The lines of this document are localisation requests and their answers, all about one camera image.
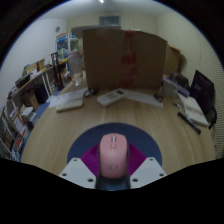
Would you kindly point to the low shelf unit with books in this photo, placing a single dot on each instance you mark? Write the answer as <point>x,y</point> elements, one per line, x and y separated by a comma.
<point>15,130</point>

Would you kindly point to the round dark blue mouse pad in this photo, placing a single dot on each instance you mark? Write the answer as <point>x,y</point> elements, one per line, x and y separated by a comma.
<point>143,138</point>

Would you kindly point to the pink computer mouse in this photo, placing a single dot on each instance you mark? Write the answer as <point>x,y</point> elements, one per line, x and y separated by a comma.
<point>113,156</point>

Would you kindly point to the black monitor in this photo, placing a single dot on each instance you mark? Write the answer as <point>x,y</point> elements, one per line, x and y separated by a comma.
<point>201,91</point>

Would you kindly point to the ceiling light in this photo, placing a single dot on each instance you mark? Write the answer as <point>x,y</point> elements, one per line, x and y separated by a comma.
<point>101,1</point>

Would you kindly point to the blue and white shelf unit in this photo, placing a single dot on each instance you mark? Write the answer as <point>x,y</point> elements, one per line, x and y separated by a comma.
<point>66,45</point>

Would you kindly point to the black floor stand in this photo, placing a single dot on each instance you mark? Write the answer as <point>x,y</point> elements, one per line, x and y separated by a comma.
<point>58,70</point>

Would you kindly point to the round wall clock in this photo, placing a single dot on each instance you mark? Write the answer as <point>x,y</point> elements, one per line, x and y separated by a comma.
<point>57,29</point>

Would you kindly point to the white open notebook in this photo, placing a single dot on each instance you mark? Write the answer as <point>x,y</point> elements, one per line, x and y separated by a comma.
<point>194,110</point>

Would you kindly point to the large cardboard box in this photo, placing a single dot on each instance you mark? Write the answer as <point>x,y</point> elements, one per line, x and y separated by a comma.
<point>123,60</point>

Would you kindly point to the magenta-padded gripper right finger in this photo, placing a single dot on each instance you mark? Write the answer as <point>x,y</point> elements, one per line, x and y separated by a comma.
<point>148,173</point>

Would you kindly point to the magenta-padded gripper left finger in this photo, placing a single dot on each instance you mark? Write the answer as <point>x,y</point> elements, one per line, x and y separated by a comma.
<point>78,173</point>

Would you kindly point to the smaller brown cardboard box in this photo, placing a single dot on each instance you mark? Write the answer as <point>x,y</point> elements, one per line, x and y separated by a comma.
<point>173,60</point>

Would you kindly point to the plain white paper sheet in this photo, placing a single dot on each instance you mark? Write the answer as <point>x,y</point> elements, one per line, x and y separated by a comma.
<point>143,98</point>

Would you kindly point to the clear plastic jar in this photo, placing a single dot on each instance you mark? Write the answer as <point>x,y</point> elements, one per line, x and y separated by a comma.
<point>75,68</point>

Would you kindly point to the grey door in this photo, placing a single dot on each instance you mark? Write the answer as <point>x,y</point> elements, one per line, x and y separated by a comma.
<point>109,20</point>

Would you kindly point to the black marker pen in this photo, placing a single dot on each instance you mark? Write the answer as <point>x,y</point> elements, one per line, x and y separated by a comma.
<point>189,122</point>

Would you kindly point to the white printed paper sheet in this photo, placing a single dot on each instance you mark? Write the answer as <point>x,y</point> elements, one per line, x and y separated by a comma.
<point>66,96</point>

